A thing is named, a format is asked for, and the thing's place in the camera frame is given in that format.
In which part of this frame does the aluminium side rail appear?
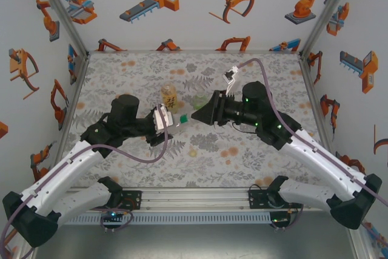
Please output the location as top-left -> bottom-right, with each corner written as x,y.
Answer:
298,52 -> 345,187
45,52 -> 91,189

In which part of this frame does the yellow tea bottle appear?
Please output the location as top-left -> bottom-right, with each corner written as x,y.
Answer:
160,82 -> 179,113

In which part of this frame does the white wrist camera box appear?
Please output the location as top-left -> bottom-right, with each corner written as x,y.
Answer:
222,65 -> 241,96
153,104 -> 177,134

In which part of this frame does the small clear green bottle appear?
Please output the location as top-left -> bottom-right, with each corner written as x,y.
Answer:
192,87 -> 212,111

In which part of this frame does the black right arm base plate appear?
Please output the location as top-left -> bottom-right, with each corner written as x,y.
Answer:
248,189 -> 304,210

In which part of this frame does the tall clear bottle green-white label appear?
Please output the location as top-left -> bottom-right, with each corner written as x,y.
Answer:
169,113 -> 192,134

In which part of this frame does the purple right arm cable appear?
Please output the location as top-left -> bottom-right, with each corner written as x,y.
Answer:
238,58 -> 388,232

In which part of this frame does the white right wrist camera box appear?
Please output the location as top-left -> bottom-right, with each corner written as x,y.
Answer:
222,65 -> 241,96

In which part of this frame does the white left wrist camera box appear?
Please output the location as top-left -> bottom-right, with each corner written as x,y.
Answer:
153,104 -> 177,134

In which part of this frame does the white slotted cable duct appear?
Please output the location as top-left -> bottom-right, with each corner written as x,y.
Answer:
60,212 -> 272,225

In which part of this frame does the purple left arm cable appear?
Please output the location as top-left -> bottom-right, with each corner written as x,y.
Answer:
0,110 -> 170,259

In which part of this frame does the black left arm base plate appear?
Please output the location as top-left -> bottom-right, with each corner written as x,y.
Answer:
87,190 -> 142,210

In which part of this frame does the long aluminium frame rail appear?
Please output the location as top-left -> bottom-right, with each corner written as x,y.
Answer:
28,187 -> 360,213

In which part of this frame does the grey metal panel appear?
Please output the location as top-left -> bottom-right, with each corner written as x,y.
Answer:
32,224 -> 358,259

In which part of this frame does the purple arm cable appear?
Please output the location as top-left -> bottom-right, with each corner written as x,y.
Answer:
238,58 -> 388,232
0,110 -> 170,259

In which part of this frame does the aluminium corner post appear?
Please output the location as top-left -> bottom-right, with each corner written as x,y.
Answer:
299,0 -> 360,56
30,0 -> 90,56

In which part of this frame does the floral grey orange tablecloth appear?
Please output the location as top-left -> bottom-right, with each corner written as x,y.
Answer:
62,52 -> 334,189

